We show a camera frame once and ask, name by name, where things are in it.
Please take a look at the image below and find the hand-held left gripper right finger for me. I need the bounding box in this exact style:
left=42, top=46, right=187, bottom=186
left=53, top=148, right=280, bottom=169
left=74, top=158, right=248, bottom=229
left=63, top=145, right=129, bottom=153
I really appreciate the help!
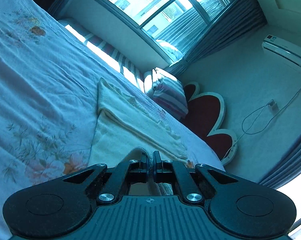
left=153, top=151, right=238, bottom=203

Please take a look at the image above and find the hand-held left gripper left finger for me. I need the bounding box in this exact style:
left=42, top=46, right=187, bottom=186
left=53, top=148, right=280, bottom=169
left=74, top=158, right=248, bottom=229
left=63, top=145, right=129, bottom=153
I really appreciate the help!
left=63, top=152, right=151, bottom=204

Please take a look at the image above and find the cream towel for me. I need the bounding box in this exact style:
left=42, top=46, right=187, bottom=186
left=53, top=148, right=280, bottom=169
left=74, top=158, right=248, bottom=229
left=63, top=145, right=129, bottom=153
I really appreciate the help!
left=89, top=77, right=188, bottom=168

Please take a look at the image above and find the red scalloped headboard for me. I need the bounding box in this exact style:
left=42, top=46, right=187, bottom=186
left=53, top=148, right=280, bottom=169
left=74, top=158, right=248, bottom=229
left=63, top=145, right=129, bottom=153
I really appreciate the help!
left=180, top=81, right=238, bottom=166

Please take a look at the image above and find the striped pillow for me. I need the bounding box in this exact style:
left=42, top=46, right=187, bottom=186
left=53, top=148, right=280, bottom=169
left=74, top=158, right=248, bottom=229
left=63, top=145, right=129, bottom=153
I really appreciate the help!
left=143, top=67, right=189, bottom=117

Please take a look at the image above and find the striped mattress sheet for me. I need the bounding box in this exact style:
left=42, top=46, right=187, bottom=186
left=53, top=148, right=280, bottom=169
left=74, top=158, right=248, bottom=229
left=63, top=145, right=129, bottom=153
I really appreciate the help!
left=58, top=17, right=146, bottom=90

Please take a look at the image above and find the white cloth bundle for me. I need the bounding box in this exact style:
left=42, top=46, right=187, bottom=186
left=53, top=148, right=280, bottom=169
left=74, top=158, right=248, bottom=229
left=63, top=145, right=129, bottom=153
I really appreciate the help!
left=156, top=39, right=184, bottom=62

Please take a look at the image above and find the floral bed sheet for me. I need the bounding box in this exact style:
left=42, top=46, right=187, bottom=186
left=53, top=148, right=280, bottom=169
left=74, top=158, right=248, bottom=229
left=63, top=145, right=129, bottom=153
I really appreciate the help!
left=0, top=0, right=226, bottom=240

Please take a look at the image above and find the window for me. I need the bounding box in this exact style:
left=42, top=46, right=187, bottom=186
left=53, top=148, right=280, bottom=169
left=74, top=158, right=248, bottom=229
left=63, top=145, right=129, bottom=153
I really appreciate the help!
left=88, top=0, right=241, bottom=47

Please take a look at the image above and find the white air conditioner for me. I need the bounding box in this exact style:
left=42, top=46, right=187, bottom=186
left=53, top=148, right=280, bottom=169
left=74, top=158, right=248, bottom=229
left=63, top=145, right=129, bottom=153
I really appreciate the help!
left=262, top=34, right=301, bottom=70

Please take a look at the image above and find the white charger cable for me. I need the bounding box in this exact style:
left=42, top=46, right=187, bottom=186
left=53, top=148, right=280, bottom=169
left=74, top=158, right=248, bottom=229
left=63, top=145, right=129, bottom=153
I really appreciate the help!
left=220, top=104, right=274, bottom=163

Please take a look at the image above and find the blue wall curtain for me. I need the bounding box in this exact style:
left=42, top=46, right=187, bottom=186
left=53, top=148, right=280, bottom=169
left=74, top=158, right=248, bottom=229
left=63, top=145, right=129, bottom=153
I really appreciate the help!
left=259, top=132, right=301, bottom=189

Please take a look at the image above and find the air conditioner power cord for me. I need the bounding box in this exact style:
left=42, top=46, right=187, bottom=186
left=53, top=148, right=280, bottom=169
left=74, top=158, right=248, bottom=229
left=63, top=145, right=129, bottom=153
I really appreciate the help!
left=277, top=76, right=301, bottom=111

